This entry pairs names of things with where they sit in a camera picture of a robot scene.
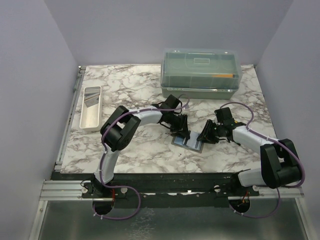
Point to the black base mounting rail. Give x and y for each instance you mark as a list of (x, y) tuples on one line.
[(160, 190)]

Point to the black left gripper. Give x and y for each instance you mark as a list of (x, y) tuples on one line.
[(181, 129)]

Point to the clear lidded storage box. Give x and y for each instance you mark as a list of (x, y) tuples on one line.
[(200, 73)]

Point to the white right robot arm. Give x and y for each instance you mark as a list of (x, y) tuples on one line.
[(278, 158)]

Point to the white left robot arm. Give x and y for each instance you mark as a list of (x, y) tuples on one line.
[(118, 131)]

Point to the grey leather card holder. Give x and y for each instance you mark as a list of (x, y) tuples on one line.
[(191, 144)]

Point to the white plastic card tray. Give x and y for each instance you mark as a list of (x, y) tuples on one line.
[(90, 117)]

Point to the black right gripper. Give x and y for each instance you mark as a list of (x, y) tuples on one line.
[(205, 135)]

